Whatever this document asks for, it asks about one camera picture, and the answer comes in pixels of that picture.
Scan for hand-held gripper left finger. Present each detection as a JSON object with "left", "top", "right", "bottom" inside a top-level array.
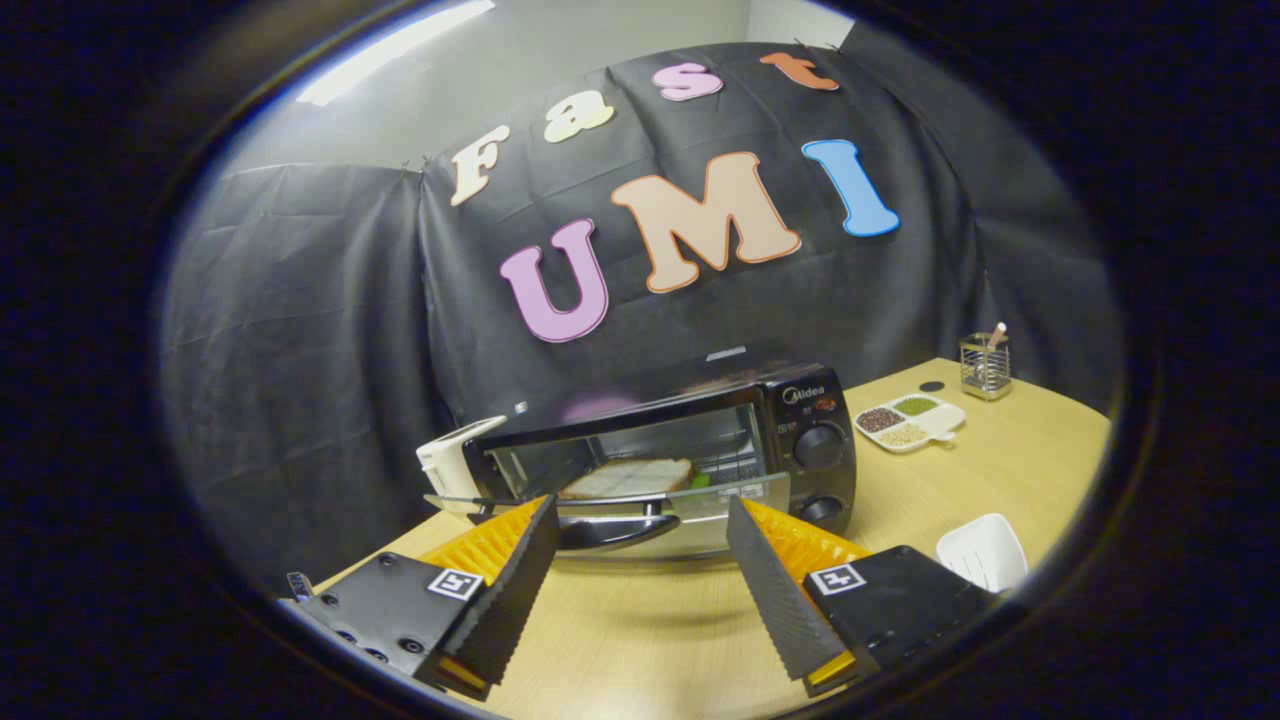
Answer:
[{"left": 298, "top": 494, "right": 561, "bottom": 702}]

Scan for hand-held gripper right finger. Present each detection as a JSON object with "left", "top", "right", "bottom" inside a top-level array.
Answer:
[{"left": 726, "top": 497, "right": 999, "bottom": 698}]

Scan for black toaster oven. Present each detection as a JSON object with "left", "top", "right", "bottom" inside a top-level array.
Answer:
[{"left": 424, "top": 362, "right": 859, "bottom": 563}]

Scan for slice of toast bread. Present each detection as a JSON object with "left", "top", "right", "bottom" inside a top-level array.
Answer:
[{"left": 558, "top": 458, "right": 695, "bottom": 501}]

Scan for white toaster appliance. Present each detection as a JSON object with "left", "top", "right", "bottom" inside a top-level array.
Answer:
[{"left": 416, "top": 415, "right": 509, "bottom": 517}]

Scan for white plastic dish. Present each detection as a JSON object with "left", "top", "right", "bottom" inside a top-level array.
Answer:
[{"left": 936, "top": 513, "right": 1030, "bottom": 593}]

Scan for white divided dish with beans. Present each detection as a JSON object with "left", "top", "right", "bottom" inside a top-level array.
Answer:
[{"left": 854, "top": 393, "right": 968, "bottom": 455}]

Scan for metal mesh utensil holder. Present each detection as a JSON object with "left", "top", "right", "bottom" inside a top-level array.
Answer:
[{"left": 959, "top": 333, "right": 1013, "bottom": 402}]

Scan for black backdrop cloth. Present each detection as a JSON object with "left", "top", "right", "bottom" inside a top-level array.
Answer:
[{"left": 160, "top": 22, "right": 1125, "bottom": 591}]

